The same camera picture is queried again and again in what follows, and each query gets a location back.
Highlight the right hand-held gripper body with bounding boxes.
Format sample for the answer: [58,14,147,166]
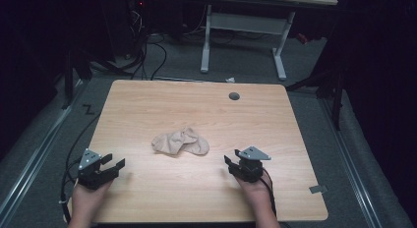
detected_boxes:
[228,145,272,184]

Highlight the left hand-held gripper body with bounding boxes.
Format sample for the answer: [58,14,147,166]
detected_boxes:
[77,148,114,191]

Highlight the beige sock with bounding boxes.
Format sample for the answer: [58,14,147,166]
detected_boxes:
[150,126,210,157]

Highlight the person's right hand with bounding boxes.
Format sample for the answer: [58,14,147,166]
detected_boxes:
[233,170,274,206]

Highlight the person's left hand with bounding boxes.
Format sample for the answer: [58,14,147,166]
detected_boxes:
[70,179,114,220]

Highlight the black metal stand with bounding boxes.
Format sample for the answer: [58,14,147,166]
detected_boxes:
[60,45,94,110]
[284,55,346,132]

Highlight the white desk with metal legs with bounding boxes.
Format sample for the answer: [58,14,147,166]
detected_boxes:
[200,0,339,82]

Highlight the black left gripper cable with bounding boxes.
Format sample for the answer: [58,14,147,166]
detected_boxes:
[59,112,102,224]

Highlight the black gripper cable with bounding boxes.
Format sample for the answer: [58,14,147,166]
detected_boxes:
[59,112,102,224]
[262,168,278,219]

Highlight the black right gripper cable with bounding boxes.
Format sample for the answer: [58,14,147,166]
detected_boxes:
[262,168,278,219]

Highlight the metal floor rail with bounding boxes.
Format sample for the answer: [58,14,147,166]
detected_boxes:
[0,80,85,228]
[319,95,385,228]

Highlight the black floor cables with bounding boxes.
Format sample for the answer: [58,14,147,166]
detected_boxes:
[94,5,169,82]

